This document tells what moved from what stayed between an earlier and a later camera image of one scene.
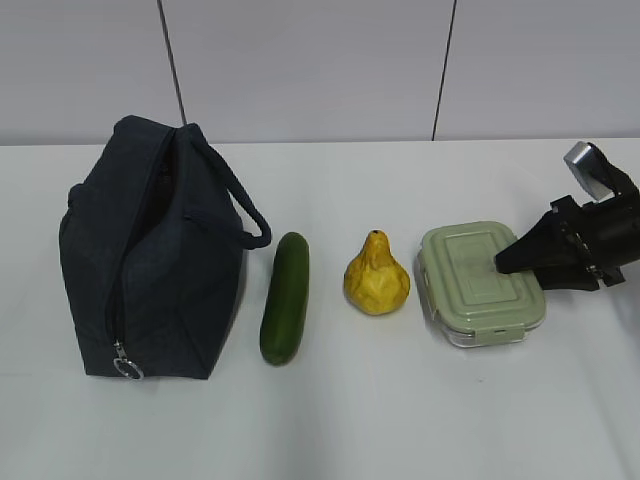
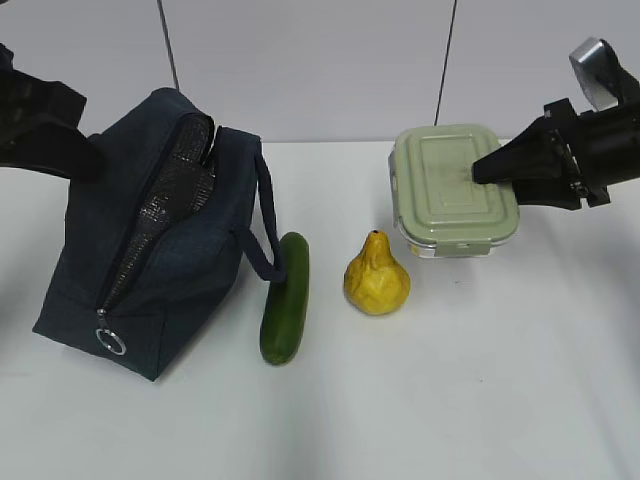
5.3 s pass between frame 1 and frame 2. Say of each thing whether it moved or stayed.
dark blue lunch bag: moved
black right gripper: moved
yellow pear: stayed
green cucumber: stayed
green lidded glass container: moved
